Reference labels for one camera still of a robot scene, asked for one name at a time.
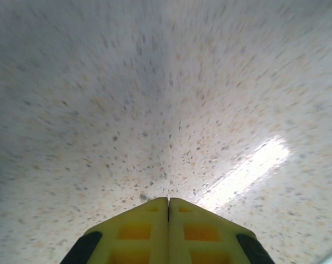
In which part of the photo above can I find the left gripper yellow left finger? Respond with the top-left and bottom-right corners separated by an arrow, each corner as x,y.
60,197 -> 170,264

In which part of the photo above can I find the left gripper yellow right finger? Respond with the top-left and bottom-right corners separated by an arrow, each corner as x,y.
168,197 -> 274,264

